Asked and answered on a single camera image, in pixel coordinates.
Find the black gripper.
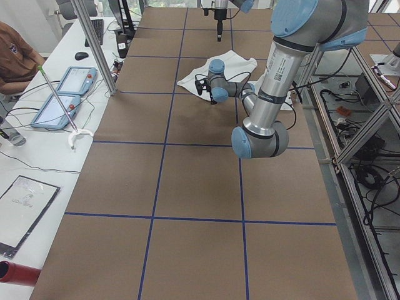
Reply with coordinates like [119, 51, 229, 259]
[194, 79, 217, 105]
[214, 7, 226, 42]

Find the white long-sleeve printed shirt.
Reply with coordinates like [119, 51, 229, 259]
[177, 50, 258, 101]

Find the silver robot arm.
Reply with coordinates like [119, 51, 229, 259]
[195, 0, 369, 159]
[201, 0, 254, 42]

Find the black keyboard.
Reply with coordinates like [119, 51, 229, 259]
[91, 19, 104, 45]

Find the upper blue teach pendant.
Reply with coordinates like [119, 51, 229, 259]
[56, 66, 98, 96]

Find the blue teach pendant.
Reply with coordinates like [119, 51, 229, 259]
[56, 66, 98, 96]
[31, 94, 81, 130]

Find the black computer mouse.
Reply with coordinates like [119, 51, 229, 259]
[74, 51, 89, 61]

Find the long grabber stick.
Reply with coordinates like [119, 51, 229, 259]
[37, 65, 94, 150]

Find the lower blue teach pendant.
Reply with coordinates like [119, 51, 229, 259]
[31, 94, 81, 130]

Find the person in brown shirt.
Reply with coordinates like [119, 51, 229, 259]
[1, 22, 45, 95]

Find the clear water bottle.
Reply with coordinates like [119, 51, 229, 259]
[1, 116, 26, 146]

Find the white sheet grey border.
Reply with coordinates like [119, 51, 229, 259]
[1, 175, 61, 259]

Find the red fire extinguisher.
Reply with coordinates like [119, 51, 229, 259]
[1, 261, 41, 286]

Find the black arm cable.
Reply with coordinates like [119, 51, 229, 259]
[194, 71, 298, 130]

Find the aluminium frame post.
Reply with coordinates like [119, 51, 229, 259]
[71, 0, 117, 96]

